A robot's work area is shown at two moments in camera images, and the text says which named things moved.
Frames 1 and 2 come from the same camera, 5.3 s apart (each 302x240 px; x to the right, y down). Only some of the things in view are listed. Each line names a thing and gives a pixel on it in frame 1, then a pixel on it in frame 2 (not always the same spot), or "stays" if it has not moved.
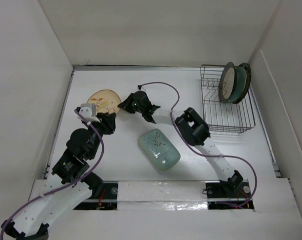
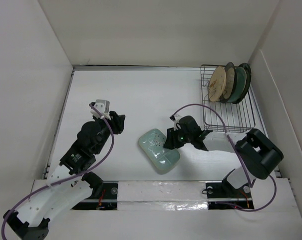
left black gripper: [107, 121] → [116, 122]
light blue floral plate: [241, 76] stays
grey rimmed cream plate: [227, 82] stays
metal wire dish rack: [218, 116] stays
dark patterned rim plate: [248, 75] stays
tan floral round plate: [106, 101] → [217, 84]
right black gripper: [126, 104] → [171, 142]
